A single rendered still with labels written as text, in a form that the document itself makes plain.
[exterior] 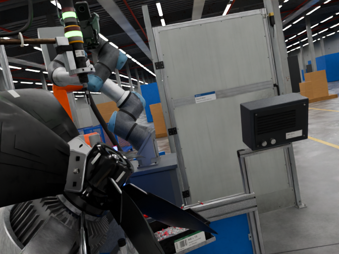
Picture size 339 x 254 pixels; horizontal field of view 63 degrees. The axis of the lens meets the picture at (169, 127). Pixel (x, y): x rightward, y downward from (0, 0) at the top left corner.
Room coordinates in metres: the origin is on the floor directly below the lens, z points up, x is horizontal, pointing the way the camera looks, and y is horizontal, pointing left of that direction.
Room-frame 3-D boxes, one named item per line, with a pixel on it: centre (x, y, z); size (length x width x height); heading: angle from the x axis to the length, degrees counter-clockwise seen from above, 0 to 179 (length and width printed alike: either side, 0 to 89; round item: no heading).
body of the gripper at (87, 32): (1.07, 0.23, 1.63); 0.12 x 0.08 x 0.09; 6
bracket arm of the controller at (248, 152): (1.19, -0.39, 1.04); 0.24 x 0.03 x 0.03; 95
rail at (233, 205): (1.14, 0.14, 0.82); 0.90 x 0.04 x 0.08; 95
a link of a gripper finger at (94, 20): (0.98, 0.18, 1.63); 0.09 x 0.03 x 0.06; 32
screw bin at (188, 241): (0.98, 0.05, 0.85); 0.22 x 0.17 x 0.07; 111
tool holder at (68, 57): (0.77, 0.21, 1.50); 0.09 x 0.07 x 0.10; 130
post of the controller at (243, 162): (1.18, -0.29, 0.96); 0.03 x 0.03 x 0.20; 5
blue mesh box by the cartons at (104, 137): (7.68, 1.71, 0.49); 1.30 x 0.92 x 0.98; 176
